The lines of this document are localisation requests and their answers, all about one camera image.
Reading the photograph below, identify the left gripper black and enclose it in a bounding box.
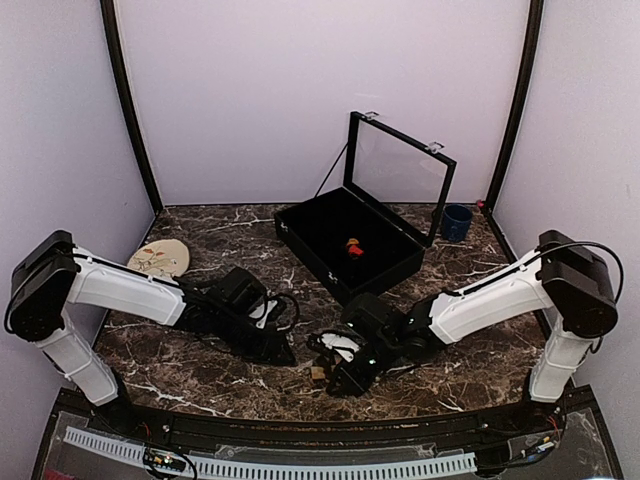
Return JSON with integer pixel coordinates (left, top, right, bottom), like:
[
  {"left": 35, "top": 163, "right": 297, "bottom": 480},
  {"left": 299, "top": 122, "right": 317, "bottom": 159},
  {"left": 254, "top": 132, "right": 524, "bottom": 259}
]
[{"left": 213, "top": 308, "right": 296, "bottom": 365}]

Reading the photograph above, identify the tan brown argyle sock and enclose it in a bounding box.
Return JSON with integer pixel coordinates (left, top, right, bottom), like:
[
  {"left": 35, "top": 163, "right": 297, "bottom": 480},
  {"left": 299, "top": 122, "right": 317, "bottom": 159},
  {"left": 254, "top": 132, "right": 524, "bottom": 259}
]
[{"left": 309, "top": 345, "right": 357, "bottom": 381}]

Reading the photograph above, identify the red orange argyle sock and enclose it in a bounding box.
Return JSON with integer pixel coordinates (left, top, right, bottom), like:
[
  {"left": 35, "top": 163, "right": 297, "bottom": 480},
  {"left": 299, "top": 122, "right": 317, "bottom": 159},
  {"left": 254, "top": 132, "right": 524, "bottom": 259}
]
[{"left": 345, "top": 238, "right": 364, "bottom": 259}]

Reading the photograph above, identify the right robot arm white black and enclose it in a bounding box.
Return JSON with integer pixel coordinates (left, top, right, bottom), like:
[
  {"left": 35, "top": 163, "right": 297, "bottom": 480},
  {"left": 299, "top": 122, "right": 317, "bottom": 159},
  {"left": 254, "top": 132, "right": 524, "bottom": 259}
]
[{"left": 320, "top": 230, "right": 624, "bottom": 434}]

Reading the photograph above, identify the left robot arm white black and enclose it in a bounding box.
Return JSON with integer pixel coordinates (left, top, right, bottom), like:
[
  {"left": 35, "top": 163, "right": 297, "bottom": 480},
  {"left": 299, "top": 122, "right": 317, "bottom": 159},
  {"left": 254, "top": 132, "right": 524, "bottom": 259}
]
[{"left": 4, "top": 230, "right": 297, "bottom": 436}]

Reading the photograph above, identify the black display case box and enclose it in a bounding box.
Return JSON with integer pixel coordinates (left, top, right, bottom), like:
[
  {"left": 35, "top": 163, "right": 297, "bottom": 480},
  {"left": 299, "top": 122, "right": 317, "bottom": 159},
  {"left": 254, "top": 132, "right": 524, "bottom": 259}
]
[{"left": 274, "top": 111, "right": 457, "bottom": 306}]

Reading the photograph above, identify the beige round plate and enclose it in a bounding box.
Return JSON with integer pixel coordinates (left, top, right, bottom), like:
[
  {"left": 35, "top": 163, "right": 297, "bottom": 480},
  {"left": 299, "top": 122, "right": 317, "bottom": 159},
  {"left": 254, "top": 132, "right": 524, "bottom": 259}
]
[{"left": 127, "top": 239, "right": 190, "bottom": 279}]

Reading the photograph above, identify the blue mug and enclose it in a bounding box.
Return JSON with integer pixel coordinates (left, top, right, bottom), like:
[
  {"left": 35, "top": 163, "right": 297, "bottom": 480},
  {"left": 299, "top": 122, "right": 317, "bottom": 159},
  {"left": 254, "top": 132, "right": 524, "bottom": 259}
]
[{"left": 441, "top": 204, "right": 473, "bottom": 243}]

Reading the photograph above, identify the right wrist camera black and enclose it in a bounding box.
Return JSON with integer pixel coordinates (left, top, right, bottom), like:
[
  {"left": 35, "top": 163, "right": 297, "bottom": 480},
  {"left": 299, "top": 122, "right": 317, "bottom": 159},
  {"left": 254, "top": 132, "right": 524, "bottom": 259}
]
[{"left": 341, "top": 293, "right": 403, "bottom": 341}]

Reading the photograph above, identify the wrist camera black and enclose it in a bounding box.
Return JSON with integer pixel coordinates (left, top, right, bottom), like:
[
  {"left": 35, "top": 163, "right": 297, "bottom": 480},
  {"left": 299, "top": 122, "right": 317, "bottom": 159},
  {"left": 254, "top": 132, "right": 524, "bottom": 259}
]
[
  {"left": 341, "top": 293, "right": 403, "bottom": 341},
  {"left": 217, "top": 267, "right": 266, "bottom": 314}
]

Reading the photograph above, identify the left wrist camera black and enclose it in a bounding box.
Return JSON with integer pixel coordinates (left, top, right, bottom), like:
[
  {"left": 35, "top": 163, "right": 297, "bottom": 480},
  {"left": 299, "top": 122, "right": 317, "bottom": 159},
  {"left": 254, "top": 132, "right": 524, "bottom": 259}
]
[{"left": 217, "top": 267, "right": 266, "bottom": 314}]

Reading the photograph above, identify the white slotted cable duct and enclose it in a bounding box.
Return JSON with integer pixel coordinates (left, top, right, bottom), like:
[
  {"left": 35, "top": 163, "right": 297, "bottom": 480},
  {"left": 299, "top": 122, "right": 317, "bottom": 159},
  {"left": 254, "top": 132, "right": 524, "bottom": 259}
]
[{"left": 63, "top": 427, "right": 477, "bottom": 479}]

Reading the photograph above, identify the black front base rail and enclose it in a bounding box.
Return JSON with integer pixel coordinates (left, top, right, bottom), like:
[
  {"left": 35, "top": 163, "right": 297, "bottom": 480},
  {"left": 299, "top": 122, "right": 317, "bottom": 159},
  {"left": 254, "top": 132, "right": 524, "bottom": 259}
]
[{"left": 32, "top": 387, "right": 623, "bottom": 479}]

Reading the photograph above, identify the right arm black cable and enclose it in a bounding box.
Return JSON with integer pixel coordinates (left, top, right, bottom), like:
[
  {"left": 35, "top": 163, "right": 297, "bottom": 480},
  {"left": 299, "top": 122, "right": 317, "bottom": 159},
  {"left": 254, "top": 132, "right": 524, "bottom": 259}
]
[{"left": 534, "top": 241, "right": 626, "bottom": 311}]

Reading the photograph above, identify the left black frame post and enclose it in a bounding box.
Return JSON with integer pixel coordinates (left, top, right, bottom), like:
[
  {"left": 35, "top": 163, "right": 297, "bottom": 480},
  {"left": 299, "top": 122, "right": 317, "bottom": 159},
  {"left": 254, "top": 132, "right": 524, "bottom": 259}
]
[{"left": 99, "top": 0, "right": 164, "bottom": 216}]

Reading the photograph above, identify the black frame post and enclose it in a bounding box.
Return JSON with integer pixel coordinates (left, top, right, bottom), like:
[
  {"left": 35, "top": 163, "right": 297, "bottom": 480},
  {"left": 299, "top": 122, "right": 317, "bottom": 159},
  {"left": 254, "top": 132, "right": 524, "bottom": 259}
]
[
  {"left": 484, "top": 0, "right": 545, "bottom": 214},
  {"left": 99, "top": 0, "right": 164, "bottom": 216}
]

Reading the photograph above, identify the right black frame post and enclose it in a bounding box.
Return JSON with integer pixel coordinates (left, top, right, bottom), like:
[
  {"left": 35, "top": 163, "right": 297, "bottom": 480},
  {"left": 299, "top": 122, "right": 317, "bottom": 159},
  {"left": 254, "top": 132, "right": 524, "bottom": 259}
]
[{"left": 484, "top": 0, "right": 545, "bottom": 214}]

